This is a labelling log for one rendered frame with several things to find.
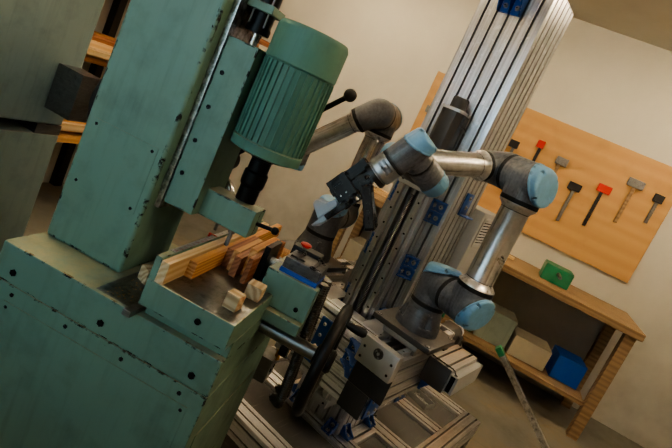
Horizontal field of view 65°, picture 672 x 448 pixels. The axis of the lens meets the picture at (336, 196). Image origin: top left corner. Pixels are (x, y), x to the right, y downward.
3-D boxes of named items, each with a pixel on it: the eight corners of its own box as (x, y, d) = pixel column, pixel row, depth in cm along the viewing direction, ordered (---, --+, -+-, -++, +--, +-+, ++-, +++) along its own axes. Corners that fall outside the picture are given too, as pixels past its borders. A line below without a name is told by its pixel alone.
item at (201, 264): (191, 279, 115) (197, 263, 115) (183, 275, 115) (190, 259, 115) (277, 236, 174) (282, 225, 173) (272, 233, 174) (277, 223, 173)
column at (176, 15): (117, 275, 124) (231, -18, 112) (42, 233, 128) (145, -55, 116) (167, 256, 146) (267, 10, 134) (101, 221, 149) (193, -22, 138)
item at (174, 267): (161, 285, 107) (170, 264, 106) (153, 281, 107) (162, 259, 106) (263, 238, 165) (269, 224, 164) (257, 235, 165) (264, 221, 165)
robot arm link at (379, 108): (392, 118, 184) (276, 170, 200) (399, 121, 194) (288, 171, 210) (380, 88, 185) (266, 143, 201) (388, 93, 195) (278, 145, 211)
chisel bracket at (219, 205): (243, 244, 125) (256, 212, 124) (193, 218, 127) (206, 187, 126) (254, 239, 132) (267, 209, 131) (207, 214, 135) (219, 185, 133)
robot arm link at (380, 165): (401, 175, 132) (398, 177, 124) (386, 185, 133) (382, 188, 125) (384, 151, 132) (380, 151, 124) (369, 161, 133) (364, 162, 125)
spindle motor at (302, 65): (284, 172, 116) (342, 40, 111) (217, 139, 119) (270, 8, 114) (305, 169, 133) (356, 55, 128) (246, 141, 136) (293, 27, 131)
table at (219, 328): (264, 375, 103) (276, 349, 102) (136, 303, 108) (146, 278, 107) (331, 294, 162) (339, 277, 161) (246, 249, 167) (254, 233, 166)
